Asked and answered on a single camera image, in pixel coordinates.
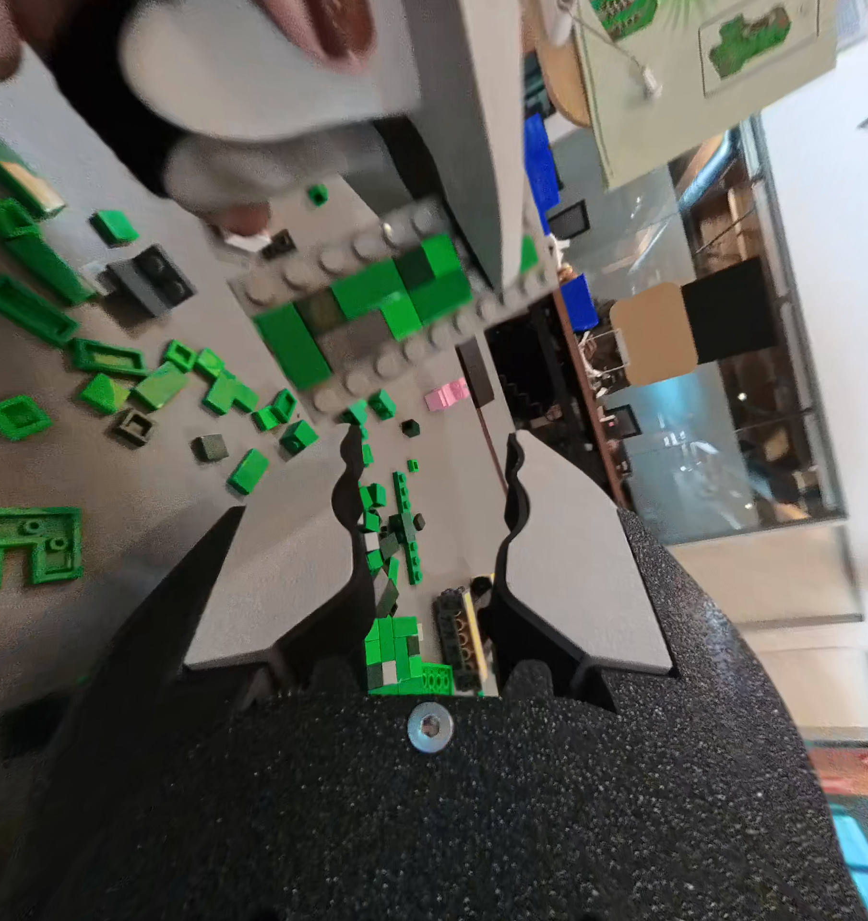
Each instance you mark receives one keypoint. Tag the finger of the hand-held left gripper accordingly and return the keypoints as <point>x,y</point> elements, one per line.
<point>477,108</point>

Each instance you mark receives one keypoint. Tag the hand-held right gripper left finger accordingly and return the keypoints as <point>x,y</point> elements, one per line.
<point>275,568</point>

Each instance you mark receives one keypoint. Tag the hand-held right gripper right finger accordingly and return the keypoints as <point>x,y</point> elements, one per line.
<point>585,568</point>

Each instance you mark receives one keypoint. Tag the green grey brick panel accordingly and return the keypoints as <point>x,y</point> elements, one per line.
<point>362,288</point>

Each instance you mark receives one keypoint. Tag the grey desk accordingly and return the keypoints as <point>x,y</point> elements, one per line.
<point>117,489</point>

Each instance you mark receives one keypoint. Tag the person's left hand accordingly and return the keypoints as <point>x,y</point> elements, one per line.
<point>326,29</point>

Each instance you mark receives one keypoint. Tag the blue storage bin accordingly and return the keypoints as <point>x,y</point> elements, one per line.
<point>540,173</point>
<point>579,302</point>

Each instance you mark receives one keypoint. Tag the long green plate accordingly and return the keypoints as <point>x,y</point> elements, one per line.
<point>408,532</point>

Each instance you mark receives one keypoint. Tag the green mosaic brick panel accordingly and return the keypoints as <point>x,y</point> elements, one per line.
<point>390,647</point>

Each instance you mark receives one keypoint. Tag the brown-topped table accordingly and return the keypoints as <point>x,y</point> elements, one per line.
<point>592,417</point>

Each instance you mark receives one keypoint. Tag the open instruction booklet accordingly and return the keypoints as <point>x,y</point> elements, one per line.
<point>693,108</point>

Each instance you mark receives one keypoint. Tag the pink brick pig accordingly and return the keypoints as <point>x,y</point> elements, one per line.
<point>444,396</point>

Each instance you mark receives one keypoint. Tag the tan board stand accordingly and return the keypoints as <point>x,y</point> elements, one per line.
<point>653,334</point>

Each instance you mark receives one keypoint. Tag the scattered green bricks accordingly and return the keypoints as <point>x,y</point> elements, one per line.
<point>16,417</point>

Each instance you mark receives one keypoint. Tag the dark grey bracket brick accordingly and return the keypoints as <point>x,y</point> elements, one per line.
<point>149,280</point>

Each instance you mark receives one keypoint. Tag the silver ventilation duct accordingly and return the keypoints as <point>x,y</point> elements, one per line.
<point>714,162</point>

